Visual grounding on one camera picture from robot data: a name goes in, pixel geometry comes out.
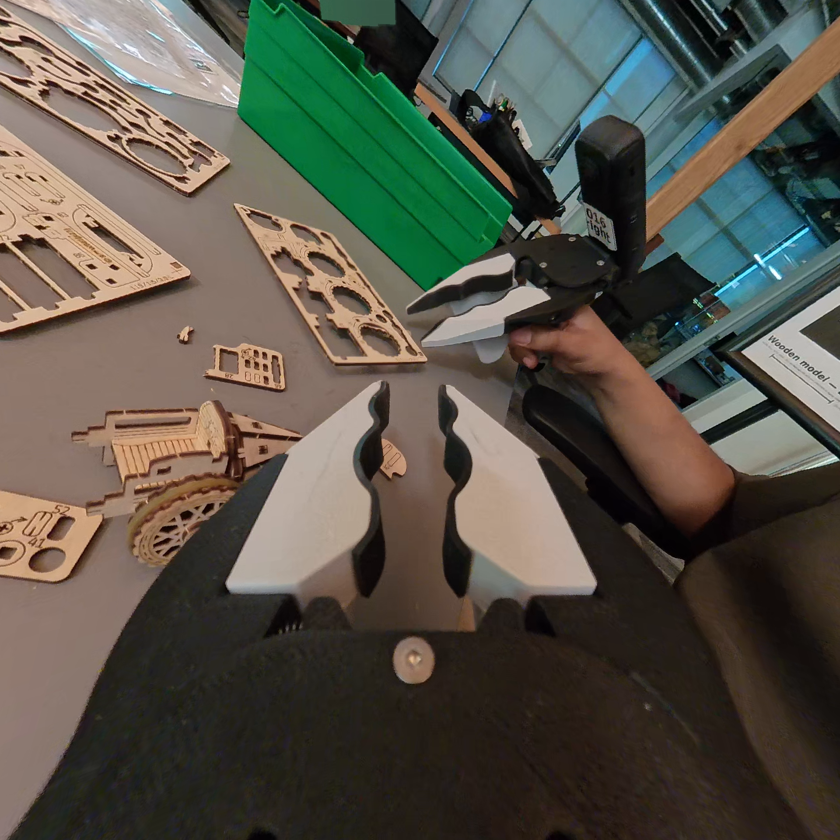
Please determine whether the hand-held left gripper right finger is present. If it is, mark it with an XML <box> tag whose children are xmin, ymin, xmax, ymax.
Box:
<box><xmin>437</xmin><ymin>384</ymin><xmax>598</xmax><ymax>614</ymax></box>

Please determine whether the wooden offcut with round holes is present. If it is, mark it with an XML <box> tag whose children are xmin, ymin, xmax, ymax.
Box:
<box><xmin>0</xmin><ymin>490</ymin><xmax>105</xmax><ymax>584</ymax></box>

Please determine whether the black bag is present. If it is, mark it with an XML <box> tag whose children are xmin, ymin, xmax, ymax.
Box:
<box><xmin>456</xmin><ymin>88</ymin><xmax>565</xmax><ymax>221</ymax></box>

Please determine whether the framed sign with marker pattern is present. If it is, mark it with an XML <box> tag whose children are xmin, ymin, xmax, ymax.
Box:
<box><xmin>718</xmin><ymin>279</ymin><xmax>840</xmax><ymax>454</ymax></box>

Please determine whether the black monitor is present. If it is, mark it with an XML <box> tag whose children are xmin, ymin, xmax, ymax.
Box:
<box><xmin>354</xmin><ymin>7</ymin><xmax>439</xmax><ymax>99</ymax></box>

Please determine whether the green plastic bin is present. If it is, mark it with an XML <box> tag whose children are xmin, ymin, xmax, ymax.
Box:
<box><xmin>238</xmin><ymin>0</ymin><xmax>513</xmax><ymax>291</ymax></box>

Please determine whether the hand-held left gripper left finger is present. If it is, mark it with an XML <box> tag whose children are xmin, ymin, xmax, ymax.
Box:
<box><xmin>225</xmin><ymin>379</ymin><xmax>391</xmax><ymax>614</ymax></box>

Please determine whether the wooden vehicle model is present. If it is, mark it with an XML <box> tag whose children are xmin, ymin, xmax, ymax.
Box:
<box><xmin>72</xmin><ymin>400</ymin><xmax>304</xmax><ymax>568</ymax></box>

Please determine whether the clear plastic sheet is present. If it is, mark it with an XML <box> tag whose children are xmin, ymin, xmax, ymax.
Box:
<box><xmin>13</xmin><ymin>0</ymin><xmax>242</xmax><ymax>109</ymax></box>

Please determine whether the small wooden window panel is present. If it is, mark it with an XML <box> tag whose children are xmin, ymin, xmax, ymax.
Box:
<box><xmin>204</xmin><ymin>343</ymin><xmax>287</xmax><ymax>393</ymax></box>

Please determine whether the wooden sheet with slot cutouts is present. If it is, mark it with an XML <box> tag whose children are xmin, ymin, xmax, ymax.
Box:
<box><xmin>0</xmin><ymin>125</ymin><xmax>192</xmax><ymax>336</ymax></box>

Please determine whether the person's right forearm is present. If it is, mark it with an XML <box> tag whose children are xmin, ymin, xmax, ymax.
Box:
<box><xmin>584</xmin><ymin>364</ymin><xmax>736</xmax><ymax>539</ymax></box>

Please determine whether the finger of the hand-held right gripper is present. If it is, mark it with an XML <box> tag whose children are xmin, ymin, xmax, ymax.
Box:
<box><xmin>406</xmin><ymin>252</ymin><xmax>526</xmax><ymax>315</ymax></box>
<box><xmin>420</xmin><ymin>289</ymin><xmax>552</xmax><ymax>365</ymax></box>

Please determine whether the person's brown shirt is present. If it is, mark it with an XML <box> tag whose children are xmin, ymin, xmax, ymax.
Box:
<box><xmin>676</xmin><ymin>472</ymin><xmax>840</xmax><ymax>840</ymax></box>

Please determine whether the wooden sheet with gear cutouts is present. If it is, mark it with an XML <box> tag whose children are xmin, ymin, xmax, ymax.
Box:
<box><xmin>234</xmin><ymin>203</ymin><xmax>429</xmax><ymax>366</ymax></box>

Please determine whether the wooden beam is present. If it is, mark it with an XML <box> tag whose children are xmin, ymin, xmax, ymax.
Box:
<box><xmin>646</xmin><ymin>20</ymin><xmax>840</xmax><ymax>240</ymax></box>

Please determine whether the wooden sheet with oval cutouts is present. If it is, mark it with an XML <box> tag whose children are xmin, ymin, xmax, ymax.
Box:
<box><xmin>0</xmin><ymin>10</ymin><xmax>232</xmax><ymax>198</ymax></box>

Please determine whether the person's right hand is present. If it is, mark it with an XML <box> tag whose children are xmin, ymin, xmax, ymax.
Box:
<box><xmin>508</xmin><ymin>308</ymin><xmax>621</xmax><ymax>378</ymax></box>

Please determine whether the grey desk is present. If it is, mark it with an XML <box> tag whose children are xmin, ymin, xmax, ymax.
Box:
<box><xmin>0</xmin><ymin>0</ymin><xmax>526</xmax><ymax>840</ymax></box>

